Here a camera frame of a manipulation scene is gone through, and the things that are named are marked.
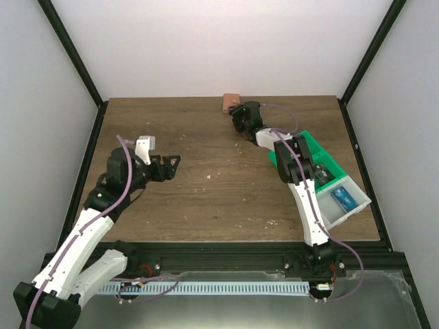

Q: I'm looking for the black card in tray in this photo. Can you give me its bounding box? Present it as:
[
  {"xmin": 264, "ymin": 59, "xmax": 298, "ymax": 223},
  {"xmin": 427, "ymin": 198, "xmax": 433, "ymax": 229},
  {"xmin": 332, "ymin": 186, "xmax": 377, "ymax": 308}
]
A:
[{"xmin": 315, "ymin": 163, "xmax": 335, "ymax": 186}]

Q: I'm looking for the blue card in bin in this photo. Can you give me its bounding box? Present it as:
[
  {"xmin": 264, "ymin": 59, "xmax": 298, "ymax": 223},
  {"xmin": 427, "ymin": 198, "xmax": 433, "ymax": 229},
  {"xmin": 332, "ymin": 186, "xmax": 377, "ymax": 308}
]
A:
[{"xmin": 331, "ymin": 186, "xmax": 359, "ymax": 212}]

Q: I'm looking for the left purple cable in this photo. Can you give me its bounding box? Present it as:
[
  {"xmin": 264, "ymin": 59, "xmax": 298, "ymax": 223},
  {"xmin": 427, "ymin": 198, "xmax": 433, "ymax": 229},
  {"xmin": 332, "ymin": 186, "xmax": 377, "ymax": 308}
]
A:
[{"xmin": 25, "ymin": 134, "xmax": 180, "ymax": 329}]

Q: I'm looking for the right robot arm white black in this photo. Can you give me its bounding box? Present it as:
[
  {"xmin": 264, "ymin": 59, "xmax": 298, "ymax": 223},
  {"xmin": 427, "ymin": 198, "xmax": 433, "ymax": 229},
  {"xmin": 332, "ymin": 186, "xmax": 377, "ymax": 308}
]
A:
[{"xmin": 226, "ymin": 101, "xmax": 337, "ymax": 275}]

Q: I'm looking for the black frame post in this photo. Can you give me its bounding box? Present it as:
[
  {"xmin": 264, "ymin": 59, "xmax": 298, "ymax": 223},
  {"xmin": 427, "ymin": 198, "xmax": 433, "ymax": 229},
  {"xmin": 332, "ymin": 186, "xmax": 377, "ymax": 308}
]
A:
[
  {"xmin": 36, "ymin": 0, "xmax": 105, "ymax": 106},
  {"xmin": 341, "ymin": 0, "xmax": 408, "ymax": 102}
]

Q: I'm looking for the left black frame post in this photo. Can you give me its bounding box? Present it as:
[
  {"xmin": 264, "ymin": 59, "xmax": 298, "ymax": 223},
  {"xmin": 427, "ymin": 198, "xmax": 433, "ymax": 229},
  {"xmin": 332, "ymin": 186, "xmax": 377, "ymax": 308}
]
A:
[{"xmin": 36, "ymin": 0, "xmax": 105, "ymax": 106}]

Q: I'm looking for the right black frame post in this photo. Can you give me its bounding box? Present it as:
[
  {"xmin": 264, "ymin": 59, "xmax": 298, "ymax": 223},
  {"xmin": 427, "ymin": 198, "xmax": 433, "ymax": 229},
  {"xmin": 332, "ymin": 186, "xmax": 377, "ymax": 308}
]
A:
[{"xmin": 341, "ymin": 0, "xmax": 408, "ymax": 102}]

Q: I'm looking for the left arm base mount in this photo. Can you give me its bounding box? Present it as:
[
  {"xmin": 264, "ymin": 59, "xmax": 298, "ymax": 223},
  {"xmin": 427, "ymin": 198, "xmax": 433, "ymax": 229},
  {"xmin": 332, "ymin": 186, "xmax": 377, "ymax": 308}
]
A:
[{"xmin": 117, "ymin": 254, "xmax": 162, "ymax": 278}]

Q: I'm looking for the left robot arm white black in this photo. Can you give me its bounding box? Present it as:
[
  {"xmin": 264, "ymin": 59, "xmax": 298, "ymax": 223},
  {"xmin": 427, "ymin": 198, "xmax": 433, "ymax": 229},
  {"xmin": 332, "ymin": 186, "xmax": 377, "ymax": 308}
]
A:
[{"xmin": 13, "ymin": 143, "xmax": 181, "ymax": 328}]

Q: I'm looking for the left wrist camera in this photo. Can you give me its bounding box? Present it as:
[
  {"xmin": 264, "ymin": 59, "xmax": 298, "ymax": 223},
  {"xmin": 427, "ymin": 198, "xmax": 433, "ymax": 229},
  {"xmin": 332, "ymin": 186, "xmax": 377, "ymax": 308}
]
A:
[{"xmin": 134, "ymin": 136, "xmax": 156, "ymax": 165}]

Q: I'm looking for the white slotted cable duct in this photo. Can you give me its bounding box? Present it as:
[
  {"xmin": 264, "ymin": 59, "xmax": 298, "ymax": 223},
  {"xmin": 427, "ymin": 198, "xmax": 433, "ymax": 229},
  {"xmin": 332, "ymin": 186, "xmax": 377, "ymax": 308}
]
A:
[{"xmin": 97, "ymin": 281, "xmax": 310, "ymax": 297}]

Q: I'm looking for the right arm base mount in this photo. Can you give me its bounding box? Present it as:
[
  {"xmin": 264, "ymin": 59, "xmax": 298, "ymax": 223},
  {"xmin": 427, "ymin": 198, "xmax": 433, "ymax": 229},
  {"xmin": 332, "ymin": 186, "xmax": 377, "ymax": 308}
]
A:
[{"xmin": 282, "ymin": 243, "xmax": 346, "ymax": 279}]

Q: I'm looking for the green plastic organizer tray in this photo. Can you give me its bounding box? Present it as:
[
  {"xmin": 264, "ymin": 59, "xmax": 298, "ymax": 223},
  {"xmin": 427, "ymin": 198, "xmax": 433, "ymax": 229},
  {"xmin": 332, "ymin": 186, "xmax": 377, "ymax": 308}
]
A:
[{"xmin": 264, "ymin": 128, "xmax": 347, "ymax": 192}]

